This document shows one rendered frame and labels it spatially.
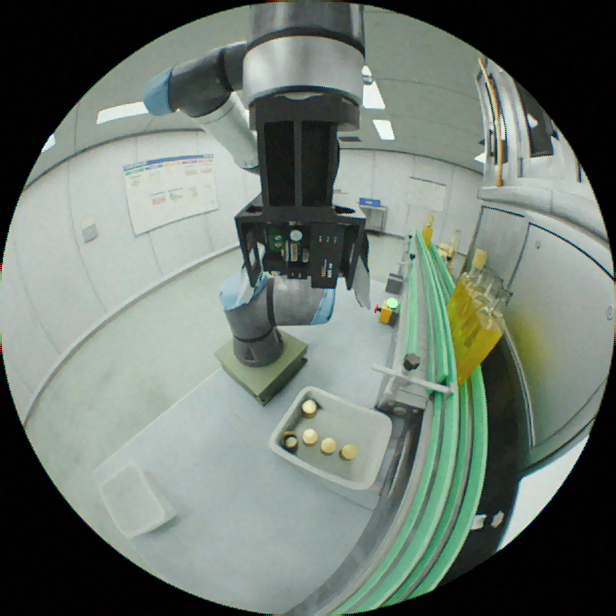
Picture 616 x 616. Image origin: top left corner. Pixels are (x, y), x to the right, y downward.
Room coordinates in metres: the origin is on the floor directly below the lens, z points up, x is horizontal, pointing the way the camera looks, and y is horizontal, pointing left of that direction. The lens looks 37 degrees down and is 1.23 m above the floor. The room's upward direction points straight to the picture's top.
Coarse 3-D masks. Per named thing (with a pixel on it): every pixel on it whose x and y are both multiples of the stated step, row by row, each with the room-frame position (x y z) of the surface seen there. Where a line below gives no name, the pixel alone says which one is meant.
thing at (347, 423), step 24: (336, 408) 0.16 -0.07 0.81; (360, 408) 0.15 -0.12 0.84; (336, 432) 0.11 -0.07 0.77; (360, 432) 0.11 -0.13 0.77; (384, 432) 0.09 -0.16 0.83; (288, 456) 0.05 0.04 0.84; (312, 456) 0.06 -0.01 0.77; (336, 456) 0.05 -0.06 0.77; (360, 456) 0.05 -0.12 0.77; (336, 480) 0.00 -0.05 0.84; (360, 480) -0.01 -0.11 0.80
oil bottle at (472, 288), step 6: (474, 282) 0.29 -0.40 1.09; (468, 288) 0.29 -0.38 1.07; (474, 288) 0.27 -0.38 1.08; (480, 288) 0.26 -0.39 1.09; (462, 294) 0.30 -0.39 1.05; (468, 294) 0.27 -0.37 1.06; (474, 294) 0.26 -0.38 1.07; (462, 300) 0.29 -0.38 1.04; (468, 300) 0.26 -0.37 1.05; (456, 306) 0.30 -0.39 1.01; (462, 306) 0.27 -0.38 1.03; (456, 312) 0.29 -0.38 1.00; (462, 312) 0.26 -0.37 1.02; (450, 318) 0.30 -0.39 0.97; (456, 318) 0.27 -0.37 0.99; (450, 324) 0.28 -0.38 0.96; (456, 324) 0.26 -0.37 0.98
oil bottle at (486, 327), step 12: (480, 312) 0.19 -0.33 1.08; (492, 312) 0.17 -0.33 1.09; (480, 324) 0.17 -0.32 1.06; (492, 324) 0.15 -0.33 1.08; (504, 324) 0.14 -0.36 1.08; (468, 336) 0.18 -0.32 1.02; (480, 336) 0.16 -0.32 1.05; (492, 336) 0.14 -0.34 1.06; (456, 348) 0.19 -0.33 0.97; (468, 348) 0.16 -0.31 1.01; (480, 348) 0.15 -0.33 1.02; (456, 360) 0.17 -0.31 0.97; (468, 360) 0.15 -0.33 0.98; (480, 360) 0.14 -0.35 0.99; (468, 372) 0.14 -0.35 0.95
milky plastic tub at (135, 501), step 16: (128, 464) -0.09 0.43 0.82; (112, 480) -0.17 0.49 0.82; (128, 480) -0.14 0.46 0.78; (144, 480) -0.10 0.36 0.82; (112, 496) -0.24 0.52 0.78; (128, 496) -0.21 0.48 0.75; (144, 496) -0.17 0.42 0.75; (160, 496) -0.13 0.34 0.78; (112, 512) -0.28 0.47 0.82; (128, 512) -0.27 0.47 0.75; (144, 512) -0.22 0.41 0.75; (160, 512) -0.19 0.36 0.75; (128, 528) -0.31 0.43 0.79; (144, 528) -0.24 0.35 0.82
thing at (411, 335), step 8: (408, 232) 1.71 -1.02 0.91; (416, 280) 0.52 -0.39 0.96; (408, 288) 0.59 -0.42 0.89; (416, 288) 0.46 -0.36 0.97; (408, 296) 0.52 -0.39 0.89; (416, 296) 0.41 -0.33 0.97; (408, 304) 0.46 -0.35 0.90; (416, 304) 0.37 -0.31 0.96; (408, 312) 0.41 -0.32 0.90; (416, 312) 0.33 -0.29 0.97; (408, 320) 0.37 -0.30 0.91; (416, 320) 0.30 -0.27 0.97; (408, 328) 0.33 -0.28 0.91; (416, 328) 0.27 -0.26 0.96; (408, 336) 0.30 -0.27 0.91; (416, 336) 0.25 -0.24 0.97; (408, 344) 0.26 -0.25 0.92; (416, 344) 0.22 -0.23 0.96; (408, 352) 0.23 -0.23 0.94; (416, 352) 0.20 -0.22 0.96
